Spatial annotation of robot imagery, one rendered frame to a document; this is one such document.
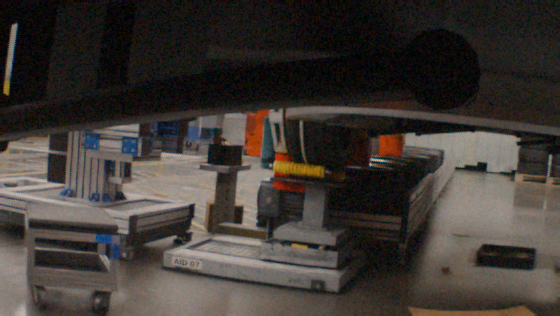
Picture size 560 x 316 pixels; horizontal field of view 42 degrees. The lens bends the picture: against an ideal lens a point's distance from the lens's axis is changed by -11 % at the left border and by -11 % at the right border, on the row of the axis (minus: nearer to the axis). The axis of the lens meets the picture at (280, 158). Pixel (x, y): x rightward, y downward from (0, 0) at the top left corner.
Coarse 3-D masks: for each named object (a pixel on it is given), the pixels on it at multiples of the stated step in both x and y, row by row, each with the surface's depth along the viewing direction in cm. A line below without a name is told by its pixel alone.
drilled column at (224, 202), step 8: (224, 176) 463; (232, 176) 462; (216, 184) 464; (224, 184) 463; (232, 184) 463; (216, 192) 464; (224, 192) 463; (232, 192) 464; (216, 200) 464; (224, 200) 463; (232, 200) 466; (216, 208) 464; (224, 208) 463; (232, 208) 467; (216, 216) 464; (224, 216) 464; (232, 216) 469; (216, 224) 465; (216, 232) 465
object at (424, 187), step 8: (432, 176) 640; (416, 184) 526; (424, 184) 552; (432, 184) 651; (408, 192) 456; (416, 192) 473; (424, 192) 556; (416, 200) 475; (408, 208) 435; (408, 216) 436
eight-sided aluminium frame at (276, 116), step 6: (282, 108) 372; (270, 114) 374; (276, 114) 373; (282, 114) 373; (270, 120) 375; (276, 120) 374; (282, 120) 374; (276, 126) 381; (282, 126) 376; (276, 132) 382; (282, 132) 379; (276, 138) 383; (282, 138) 382; (276, 144) 386; (282, 144) 385; (276, 150) 389; (282, 150) 388; (288, 150) 389
